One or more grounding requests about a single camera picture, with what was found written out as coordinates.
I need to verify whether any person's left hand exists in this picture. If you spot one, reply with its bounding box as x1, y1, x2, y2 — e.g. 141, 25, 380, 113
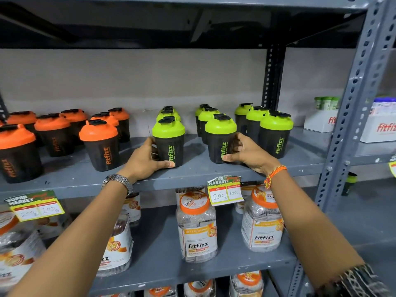
119, 137, 176, 185

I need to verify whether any person's right hand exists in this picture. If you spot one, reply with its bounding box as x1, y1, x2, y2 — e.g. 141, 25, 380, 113
222, 133, 281, 178

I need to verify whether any green lid shaker bottle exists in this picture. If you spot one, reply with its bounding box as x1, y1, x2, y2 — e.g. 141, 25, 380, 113
152, 117, 186, 168
205, 114, 237, 164

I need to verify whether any person's right forearm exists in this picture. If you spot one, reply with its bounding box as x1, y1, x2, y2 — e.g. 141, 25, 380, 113
267, 169, 366, 289

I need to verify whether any person's left forearm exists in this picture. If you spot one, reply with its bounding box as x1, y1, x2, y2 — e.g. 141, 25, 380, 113
9, 182, 132, 297

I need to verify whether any white and red price tag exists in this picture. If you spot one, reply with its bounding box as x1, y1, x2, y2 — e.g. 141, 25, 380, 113
207, 175, 244, 207

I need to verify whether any group of green lid shakers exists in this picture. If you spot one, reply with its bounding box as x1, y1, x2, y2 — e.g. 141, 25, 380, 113
156, 103, 294, 159

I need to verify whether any silver metal wristwatch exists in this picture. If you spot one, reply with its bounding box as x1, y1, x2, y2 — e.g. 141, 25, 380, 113
101, 174, 134, 197

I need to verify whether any group of orange lid shakers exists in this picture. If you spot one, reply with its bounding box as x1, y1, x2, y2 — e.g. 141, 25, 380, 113
0, 107, 131, 184

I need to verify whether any small white cardboard box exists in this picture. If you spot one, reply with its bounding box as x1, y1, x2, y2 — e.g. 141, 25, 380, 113
303, 107, 339, 133

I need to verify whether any black bottle with green band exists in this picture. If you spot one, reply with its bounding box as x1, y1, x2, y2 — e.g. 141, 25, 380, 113
341, 172, 358, 197

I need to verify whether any clear orange-lid jar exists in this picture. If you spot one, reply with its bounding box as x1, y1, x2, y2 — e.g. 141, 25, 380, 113
144, 286, 178, 297
229, 271, 265, 297
184, 279, 216, 297

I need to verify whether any yellow and green price tag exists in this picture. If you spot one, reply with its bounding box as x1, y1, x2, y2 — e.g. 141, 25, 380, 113
3, 190, 66, 222

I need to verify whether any large white cardboard box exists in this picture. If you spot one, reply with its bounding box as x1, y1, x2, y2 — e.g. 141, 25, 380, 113
360, 101, 396, 144

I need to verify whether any patterned sleeve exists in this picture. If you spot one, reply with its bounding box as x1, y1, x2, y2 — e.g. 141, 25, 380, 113
315, 264, 391, 297

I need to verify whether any orange thread bracelet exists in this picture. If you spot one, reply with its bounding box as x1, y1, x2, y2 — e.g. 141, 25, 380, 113
264, 165, 288, 189

